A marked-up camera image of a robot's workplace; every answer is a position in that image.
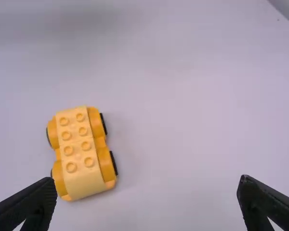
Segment yellow toy car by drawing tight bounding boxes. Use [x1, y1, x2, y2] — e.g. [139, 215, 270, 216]
[45, 105, 120, 202]

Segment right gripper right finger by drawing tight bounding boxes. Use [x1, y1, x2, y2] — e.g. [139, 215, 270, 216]
[236, 174, 289, 231]

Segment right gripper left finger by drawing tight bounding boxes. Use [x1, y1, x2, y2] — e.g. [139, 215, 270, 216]
[0, 177, 57, 231]

